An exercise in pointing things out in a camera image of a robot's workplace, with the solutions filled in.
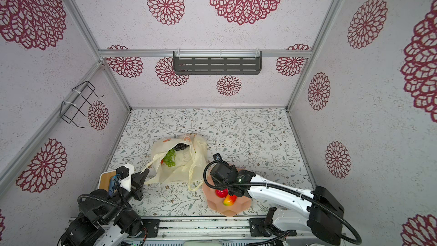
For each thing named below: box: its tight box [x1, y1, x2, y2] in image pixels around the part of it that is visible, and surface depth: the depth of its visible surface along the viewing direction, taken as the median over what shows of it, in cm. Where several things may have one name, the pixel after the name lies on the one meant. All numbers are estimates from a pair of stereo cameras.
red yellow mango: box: [223, 194, 238, 207], surface depth 80 cm
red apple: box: [215, 187, 229, 199], surface depth 81 cm
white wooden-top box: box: [97, 169, 117, 196], surface depth 85 cm
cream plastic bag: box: [141, 134, 208, 191], surface depth 85 cm
